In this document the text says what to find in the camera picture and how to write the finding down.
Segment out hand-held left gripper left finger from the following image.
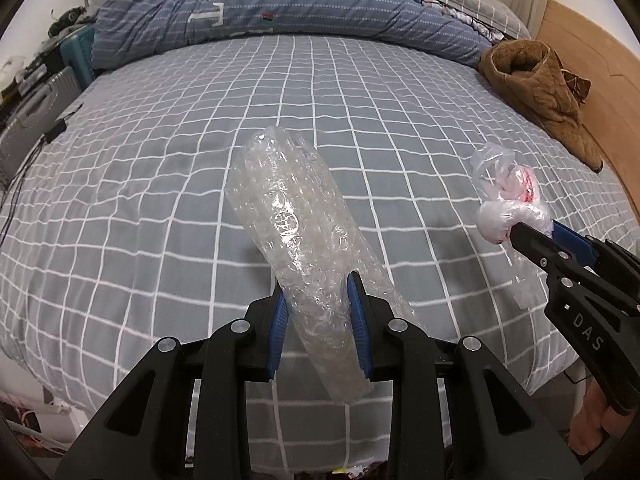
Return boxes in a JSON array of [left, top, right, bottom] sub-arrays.
[[54, 285, 290, 480]]

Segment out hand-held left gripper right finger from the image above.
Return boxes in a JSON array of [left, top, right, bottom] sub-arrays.
[[346, 270, 583, 480]]

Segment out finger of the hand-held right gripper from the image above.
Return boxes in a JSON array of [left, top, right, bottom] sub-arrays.
[[551, 220, 640, 291], [509, 221, 601, 282]]

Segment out clear plastic bag pink contents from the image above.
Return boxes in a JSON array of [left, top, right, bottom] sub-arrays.
[[470, 141, 556, 311]]

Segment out clear bubble wrap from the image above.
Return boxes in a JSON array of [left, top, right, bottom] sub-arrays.
[[223, 124, 418, 406]]

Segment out person's right hand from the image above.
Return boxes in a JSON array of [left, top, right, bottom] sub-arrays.
[[570, 379, 618, 456]]

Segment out brown fleece jacket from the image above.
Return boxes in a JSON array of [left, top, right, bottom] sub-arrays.
[[477, 38, 606, 173]]

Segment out wooden headboard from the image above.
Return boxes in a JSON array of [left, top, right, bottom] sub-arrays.
[[535, 0, 640, 211]]

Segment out blue striped quilt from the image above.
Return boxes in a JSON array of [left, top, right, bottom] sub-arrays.
[[92, 0, 493, 68]]

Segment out grey suitcase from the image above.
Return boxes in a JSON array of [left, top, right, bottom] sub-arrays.
[[0, 66, 81, 181]]

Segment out blue plastic stool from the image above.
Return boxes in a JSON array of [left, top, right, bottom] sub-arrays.
[[60, 27, 97, 86]]

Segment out dark tangled object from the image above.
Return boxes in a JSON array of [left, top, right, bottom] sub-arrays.
[[50, 6, 86, 28]]

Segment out black cable with adapter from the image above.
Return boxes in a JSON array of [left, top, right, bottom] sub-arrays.
[[0, 105, 83, 241]]

